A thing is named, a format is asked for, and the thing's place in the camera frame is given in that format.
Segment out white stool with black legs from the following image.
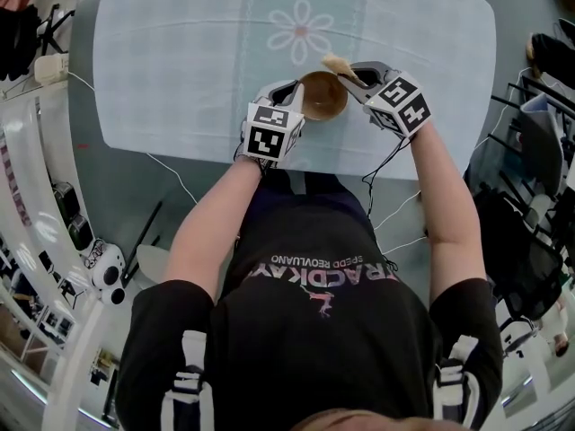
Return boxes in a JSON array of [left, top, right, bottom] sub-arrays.
[[121, 198, 174, 289]]

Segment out white curved counter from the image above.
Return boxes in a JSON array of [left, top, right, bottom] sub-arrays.
[[0, 94, 104, 431]]

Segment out white floor cable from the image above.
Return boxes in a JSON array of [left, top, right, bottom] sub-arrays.
[[66, 70, 199, 207], [373, 189, 429, 256]]

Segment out black bag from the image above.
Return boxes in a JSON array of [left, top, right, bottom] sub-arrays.
[[524, 30, 575, 81]]

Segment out white headset device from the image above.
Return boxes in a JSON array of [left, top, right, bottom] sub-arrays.
[[83, 239, 128, 307]]

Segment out white box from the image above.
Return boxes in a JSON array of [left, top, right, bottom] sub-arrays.
[[33, 53, 71, 85]]

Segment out person's left forearm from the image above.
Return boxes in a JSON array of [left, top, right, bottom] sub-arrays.
[[162, 154, 264, 289]]

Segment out person's black printed t-shirt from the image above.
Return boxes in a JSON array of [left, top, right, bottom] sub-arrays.
[[115, 204, 504, 431]]

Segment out black mesh office chair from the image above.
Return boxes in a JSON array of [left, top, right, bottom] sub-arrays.
[[473, 185, 568, 331]]

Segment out black floor bags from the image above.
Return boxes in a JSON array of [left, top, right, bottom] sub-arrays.
[[49, 180, 94, 253]]

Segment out brown bowl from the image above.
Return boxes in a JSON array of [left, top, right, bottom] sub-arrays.
[[297, 70, 349, 123]]

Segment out white harness strap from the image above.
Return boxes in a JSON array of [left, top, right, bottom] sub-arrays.
[[164, 329, 213, 431], [431, 333, 482, 431]]

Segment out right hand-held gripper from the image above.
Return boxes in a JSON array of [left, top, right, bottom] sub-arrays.
[[337, 59, 432, 141]]

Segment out person's right forearm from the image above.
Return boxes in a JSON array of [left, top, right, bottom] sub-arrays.
[[406, 121, 489, 307]]

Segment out light blue flower tablecloth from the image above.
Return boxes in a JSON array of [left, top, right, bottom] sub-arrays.
[[93, 0, 498, 181]]

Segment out beige scrubbing sponge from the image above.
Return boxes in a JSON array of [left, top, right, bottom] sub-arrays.
[[321, 54, 360, 83]]

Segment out grey chair with black frame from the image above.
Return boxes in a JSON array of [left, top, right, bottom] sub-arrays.
[[489, 81, 570, 201]]

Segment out person's dark trousers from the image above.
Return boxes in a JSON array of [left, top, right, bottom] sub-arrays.
[[244, 168, 375, 242]]

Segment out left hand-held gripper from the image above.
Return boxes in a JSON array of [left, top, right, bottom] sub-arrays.
[[241, 80, 306, 170]]

